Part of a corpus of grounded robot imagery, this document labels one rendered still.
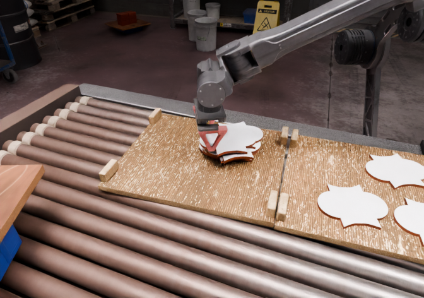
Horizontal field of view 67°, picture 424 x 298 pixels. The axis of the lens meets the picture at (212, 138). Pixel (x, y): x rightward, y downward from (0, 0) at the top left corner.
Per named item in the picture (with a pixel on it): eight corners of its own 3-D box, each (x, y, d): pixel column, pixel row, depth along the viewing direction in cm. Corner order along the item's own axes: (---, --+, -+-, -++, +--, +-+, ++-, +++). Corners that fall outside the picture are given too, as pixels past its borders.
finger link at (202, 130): (198, 157, 77) (198, 124, 71) (195, 140, 82) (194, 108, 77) (226, 155, 77) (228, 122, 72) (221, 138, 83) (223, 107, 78)
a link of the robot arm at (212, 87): (254, 71, 73) (238, 38, 69) (262, 93, 64) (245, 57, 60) (207, 93, 76) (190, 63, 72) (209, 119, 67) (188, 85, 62)
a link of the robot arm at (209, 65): (221, 56, 72) (196, 56, 72) (224, 67, 67) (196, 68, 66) (221, 84, 76) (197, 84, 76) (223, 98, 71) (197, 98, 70)
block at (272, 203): (269, 197, 72) (270, 188, 70) (277, 199, 71) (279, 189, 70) (265, 217, 67) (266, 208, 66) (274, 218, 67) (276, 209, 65)
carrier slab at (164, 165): (158, 117, 104) (158, 112, 103) (288, 136, 94) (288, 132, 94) (98, 190, 76) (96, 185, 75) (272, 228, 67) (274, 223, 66)
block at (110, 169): (113, 166, 81) (110, 158, 79) (119, 168, 80) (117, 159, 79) (100, 182, 76) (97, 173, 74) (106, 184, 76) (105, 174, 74)
